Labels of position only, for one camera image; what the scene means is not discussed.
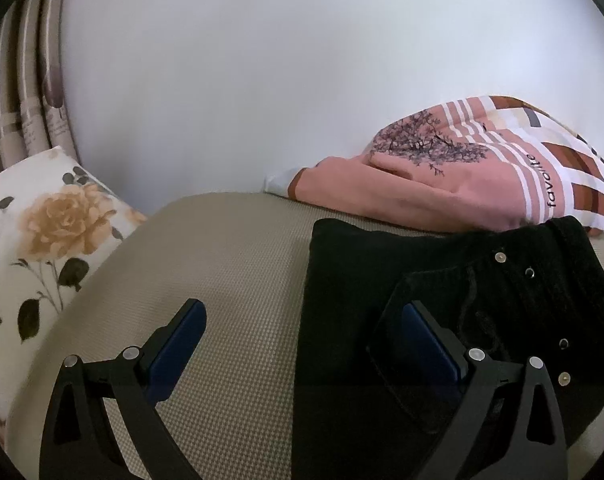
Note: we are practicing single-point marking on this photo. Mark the striped beige curtain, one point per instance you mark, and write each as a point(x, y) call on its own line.
point(33, 110)

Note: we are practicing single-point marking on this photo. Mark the beige mattress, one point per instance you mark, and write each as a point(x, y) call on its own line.
point(280, 282)

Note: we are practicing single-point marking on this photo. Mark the floral white pillow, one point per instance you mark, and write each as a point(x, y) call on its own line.
point(58, 224)

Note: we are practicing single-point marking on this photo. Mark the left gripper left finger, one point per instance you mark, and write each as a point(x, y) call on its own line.
point(78, 441)

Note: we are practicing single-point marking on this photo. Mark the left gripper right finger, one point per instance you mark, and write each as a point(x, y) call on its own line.
point(505, 419)

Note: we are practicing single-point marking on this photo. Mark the black pants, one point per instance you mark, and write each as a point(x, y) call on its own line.
point(361, 396)

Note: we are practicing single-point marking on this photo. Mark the pink plaid pillow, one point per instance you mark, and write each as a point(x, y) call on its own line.
point(491, 163)

